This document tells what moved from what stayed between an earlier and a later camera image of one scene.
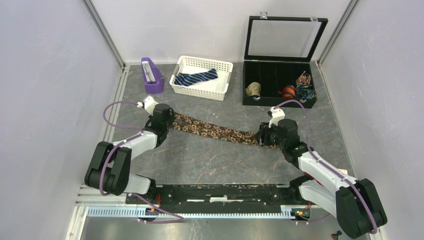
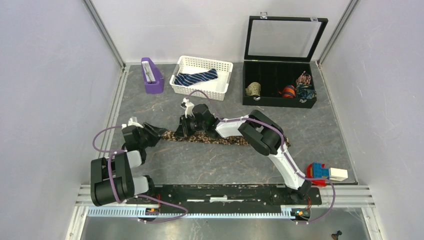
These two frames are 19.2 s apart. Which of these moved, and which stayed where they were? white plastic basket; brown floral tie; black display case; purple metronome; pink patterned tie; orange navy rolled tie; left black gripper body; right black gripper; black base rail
Moved: right black gripper; brown floral tie; left black gripper body
Stayed: black display case; orange navy rolled tie; purple metronome; black base rail; white plastic basket; pink patterned tie
